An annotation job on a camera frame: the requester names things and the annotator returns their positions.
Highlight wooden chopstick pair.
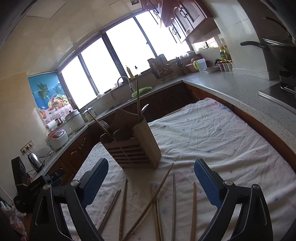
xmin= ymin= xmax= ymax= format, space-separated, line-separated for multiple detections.
xmin=118 ymin=179 xmax=128 ymax=240
xmin=94 ymin=119 xmax=113 ymax=140

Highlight diagonal dark wooden chopstick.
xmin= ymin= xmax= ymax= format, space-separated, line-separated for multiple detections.
xmin=121 ymin=163 xmax=174 ymax=241

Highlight metal spoon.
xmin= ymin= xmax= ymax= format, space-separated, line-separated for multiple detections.
xmin=141 ymin=104 xmax=149 ymax=115

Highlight steel electric kettle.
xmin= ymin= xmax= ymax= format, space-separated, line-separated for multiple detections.
xmin=28 ymin=153 xmax=45 ymax=173

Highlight white red rice cooker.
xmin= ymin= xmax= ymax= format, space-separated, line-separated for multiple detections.
xmin=46 ymin=129 xmax=68 ymax=151

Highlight paper towel roll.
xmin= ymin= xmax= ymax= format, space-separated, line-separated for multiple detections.
xmin=46 ymin=120 xmax=58 ymax=132

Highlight large white cooker pot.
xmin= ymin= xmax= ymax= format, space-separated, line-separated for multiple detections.
xmin=65 ymin=109 xmax=85 ymax=132

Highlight floral white tablecloth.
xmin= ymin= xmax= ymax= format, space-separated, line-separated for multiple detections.
xmin=75 ymin=98 xmax=295 ymax=240

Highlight tropical fruit poster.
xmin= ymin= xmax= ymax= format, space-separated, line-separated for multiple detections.
xmin=28 ymin=72 xmax=71 ymax=119

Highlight small white slow cooker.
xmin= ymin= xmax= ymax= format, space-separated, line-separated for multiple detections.
xmin=82 ymin=107 xmax=96 ymax=121

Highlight wooden utensil holder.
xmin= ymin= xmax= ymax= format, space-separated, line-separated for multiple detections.
xmin=100 ymin=108 xmax=162 ymax=169

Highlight gas stove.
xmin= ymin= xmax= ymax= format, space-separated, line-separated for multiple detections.
xmin=258 ymin=71 xmax=296 ymax=113

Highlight sink faucet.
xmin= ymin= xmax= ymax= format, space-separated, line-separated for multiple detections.
xmin=117 ymin=76 xmax=135 ymax=92

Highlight green colander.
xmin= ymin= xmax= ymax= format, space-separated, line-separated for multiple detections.
xmin=132 ymin=86 xmax=154 ymax=98

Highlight dish soap bottle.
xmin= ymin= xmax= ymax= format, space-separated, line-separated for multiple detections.
xmin=126 ymin=66 xmax=135 ymax=79

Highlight white plate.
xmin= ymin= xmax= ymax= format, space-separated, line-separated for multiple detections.
xmin=203 ymin=66 xmax=220 ymax=73

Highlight white green pitcher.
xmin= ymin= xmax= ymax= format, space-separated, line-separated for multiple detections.
xmin=194 ymin=58 xmax=207 ymax=71

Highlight black wok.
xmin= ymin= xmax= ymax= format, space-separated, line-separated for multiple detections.
xmin=240 ymin=41 xmax=295 ymax=73

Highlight pink basin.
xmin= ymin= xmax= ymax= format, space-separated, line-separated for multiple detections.
xmin=186 ymin=57 xmax=201 ymax=73

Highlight yellow oil bottle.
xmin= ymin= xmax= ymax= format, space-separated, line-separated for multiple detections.
xmin=219 ymin=45 xmax=232 ymax=61

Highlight dish drying rack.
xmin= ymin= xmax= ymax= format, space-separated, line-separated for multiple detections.
xmin=147 ymin=54 xmax=177 ymax=82

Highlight wooden upper cabinets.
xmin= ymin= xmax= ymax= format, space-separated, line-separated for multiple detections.
xmin=140 ymin=0 xmax=220 ymax=44

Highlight wall power outlet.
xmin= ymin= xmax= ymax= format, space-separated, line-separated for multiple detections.
xmin=20 ymin=140 xmax=34 ymax=154

